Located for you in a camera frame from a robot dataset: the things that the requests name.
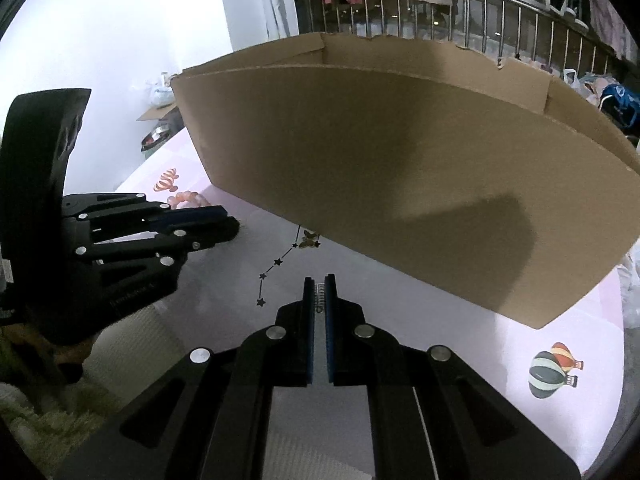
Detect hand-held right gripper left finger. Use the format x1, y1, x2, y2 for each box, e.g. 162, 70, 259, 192
55, 276, 316, 480

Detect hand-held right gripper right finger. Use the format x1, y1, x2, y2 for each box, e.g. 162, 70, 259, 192
324, 273, 582, 480

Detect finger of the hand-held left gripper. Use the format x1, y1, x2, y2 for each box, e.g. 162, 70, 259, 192
77, 217, 240, 281
62, 192, 228, 241

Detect pink bead bracelet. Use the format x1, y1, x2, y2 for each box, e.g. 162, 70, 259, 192
166, 190, 208, 211

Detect black star chain necklace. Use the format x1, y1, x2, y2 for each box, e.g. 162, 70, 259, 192
255, 225, 303, 308

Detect large brown cardboard box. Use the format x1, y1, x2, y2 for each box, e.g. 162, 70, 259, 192
169, 31, 640, 330

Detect metal bowl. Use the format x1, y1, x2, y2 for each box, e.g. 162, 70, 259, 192
141, 125, 176, 153

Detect open printed cardboard box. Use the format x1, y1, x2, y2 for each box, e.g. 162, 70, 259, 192
136, 102, 183, 126

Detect white plastic bag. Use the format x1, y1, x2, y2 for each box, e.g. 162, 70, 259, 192
617, 255, 640, 331
146, 72, 176, 107

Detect cream knit cushion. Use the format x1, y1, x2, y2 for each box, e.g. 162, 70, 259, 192
90, 304, 376, 480

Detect pink balloon-print tablecloth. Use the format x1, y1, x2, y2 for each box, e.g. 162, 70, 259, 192
115, 127, 626, 473

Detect pale green fluffy rug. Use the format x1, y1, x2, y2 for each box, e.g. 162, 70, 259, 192
0, 380, 121, 461

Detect white curtain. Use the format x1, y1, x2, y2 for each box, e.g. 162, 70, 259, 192
257, 0, 301, 41

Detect metal balcony railing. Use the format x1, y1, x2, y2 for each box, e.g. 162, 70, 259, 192
300, 0, 636, 73

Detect clear plastic bag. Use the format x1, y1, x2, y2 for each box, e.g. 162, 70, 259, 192
562, 67, 601, 98

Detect blue bag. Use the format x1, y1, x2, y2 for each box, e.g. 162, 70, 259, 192
597, 84, 640, 128

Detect hanging pale pink garment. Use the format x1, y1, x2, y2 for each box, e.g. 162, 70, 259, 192
585, 0, 638, 61

